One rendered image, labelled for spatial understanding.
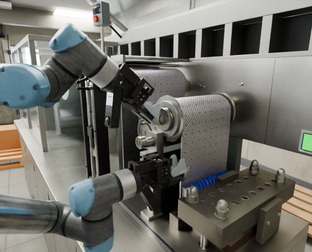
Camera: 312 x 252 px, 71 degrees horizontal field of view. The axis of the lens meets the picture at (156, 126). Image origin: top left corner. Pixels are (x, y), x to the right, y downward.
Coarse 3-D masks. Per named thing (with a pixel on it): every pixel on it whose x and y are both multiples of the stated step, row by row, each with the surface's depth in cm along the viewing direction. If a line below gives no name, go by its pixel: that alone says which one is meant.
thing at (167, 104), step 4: (160, 104) 70; (164, 104) 69; (168, 104) 67; (172, 104) 66; (172, 108) 66; (172, 112) 66; (176, 112) 65; (176, 116) 65; (176, 120) 65; (176, 124) 66; (172, 128) 67; (176, 128) 66; (164, 132) 71; (168, 132) 69; (172, 132) 68; (168, 136) 69
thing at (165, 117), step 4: (160, 108) 69; (164, 108) 67; (168, 108) 68; (160, 112) 69; (164, 112) 67; (168, 112) 66; (160, 116) 70; (164, 116) 68; (168, 116) 66; (172, 116) 66; (160, 120) 69; (164, 120) 68; (168, 120) 66; (172, 120) 66; (160, 124) 70; (164, 124) 68; (168, 124) 66; (172, 124) 67; (160, 128) 70; (164, 128) 68; (168, 128) 67
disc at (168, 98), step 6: (162, 96) 70; (168, 96) 68; (156, 102) 73; (174, 102) 66; (180, 108) 64; (180, 114) 64; (180, 120) 65; (156, 126) 75; (180, 126) 65; (180, 132) 66; (168, 138) 71; (174, 138) 68
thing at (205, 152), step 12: (204, 132) 72; (216, 132) 76; (228, 132) 80; (192, 144) 70; (204, 144) 74; (216, 144) 78; (180, 156) 68; (192, 156) 71; (204, 156) 75; (216, 156) 79; (192, 168) 72; (204, 168) 76; (216, 168) 80; (192, 180) 74
